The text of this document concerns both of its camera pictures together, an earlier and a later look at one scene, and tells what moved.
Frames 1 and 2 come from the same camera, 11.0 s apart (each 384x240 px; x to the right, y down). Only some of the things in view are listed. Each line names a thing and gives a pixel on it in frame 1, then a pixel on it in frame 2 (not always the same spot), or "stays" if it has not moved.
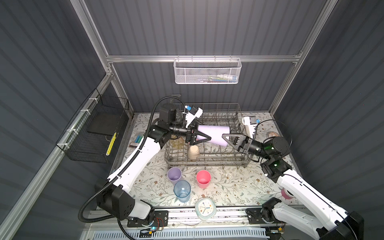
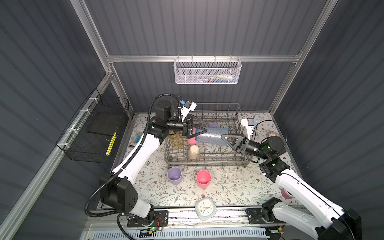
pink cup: (203, 178) stays
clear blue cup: (182, 190) -> (213, 135)
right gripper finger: (234, 138) stays
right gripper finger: (234, 140) stays
